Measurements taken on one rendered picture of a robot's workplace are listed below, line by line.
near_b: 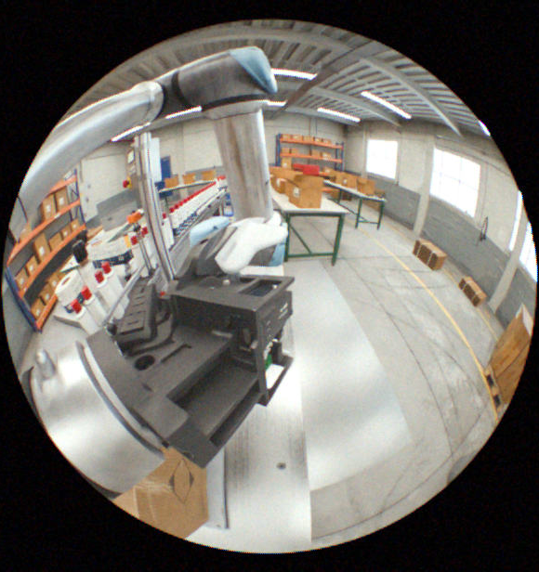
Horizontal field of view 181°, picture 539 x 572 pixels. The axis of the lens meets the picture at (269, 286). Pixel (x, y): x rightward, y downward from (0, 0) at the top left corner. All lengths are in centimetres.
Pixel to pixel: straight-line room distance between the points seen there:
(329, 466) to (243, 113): 70
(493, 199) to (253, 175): 502
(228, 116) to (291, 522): 79
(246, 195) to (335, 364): 49
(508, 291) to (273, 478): 493
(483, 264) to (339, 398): 479
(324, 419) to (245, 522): 37
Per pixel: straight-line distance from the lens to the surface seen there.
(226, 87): 31
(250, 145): 33
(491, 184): 520
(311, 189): 207
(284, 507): 51
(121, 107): 28
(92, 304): 66
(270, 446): 48
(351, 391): 54
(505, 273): 490
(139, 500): 27
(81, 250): 96
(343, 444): 51
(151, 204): 72
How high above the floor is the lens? 131
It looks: 39 degrees down
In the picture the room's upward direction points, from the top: straight up
